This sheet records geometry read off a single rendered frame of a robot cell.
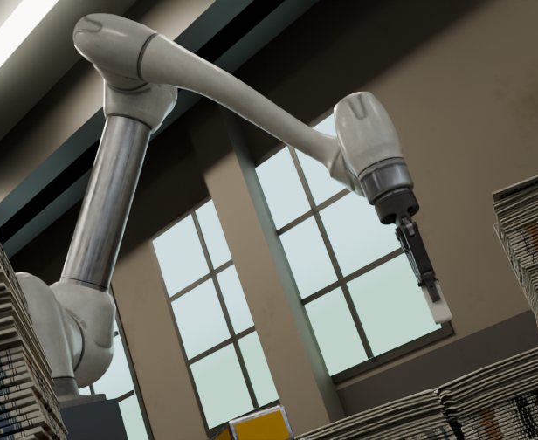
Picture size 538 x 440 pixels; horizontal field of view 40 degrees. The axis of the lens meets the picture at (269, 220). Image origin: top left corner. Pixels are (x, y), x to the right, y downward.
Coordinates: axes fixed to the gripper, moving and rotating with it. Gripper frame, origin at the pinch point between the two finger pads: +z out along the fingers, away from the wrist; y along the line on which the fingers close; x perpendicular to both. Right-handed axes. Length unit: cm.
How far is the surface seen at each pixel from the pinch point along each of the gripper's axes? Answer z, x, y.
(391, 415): 15.4, 14.3, -18.7
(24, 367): 6, 36, -85
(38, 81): -243, 140, 259
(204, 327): -85, 105, 357
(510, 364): 14.3, -4.0, -18.7
